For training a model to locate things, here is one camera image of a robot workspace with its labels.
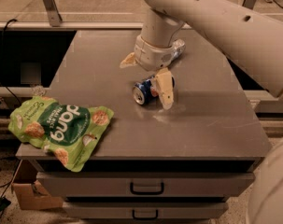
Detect black drawer handle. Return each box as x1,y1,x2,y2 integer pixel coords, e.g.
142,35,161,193
130,182,164,195
132,210,159,220

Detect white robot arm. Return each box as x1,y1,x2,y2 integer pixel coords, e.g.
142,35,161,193
120,0,283,224

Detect black cable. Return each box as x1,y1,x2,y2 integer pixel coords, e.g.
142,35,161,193
0,18,22,109

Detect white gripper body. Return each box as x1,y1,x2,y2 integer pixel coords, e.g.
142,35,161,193
134,35,175,71

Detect green dang chips bag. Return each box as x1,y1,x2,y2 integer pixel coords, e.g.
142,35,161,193
8,96,114,172

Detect black upper drawer handle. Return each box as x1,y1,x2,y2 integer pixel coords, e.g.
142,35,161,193
130,182,164,195

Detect left metal railing bracket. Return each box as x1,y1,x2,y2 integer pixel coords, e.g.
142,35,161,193
42,0,63,27

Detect crushed silver blue can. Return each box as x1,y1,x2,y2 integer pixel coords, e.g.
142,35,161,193
173,39,186,60

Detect brown cardboard box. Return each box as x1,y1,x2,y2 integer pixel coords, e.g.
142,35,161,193
11,160,64,211

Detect blue pepsi can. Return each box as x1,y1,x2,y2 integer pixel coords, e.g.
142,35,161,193
132,76,173,109

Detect grey drawer cabinet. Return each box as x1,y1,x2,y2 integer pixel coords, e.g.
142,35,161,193
15,29,274,224

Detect black lower drawer handle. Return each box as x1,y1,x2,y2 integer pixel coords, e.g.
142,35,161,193
132,210,159,220

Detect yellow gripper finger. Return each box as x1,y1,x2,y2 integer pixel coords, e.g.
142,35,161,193
151,68,174,110
120,52,137,68

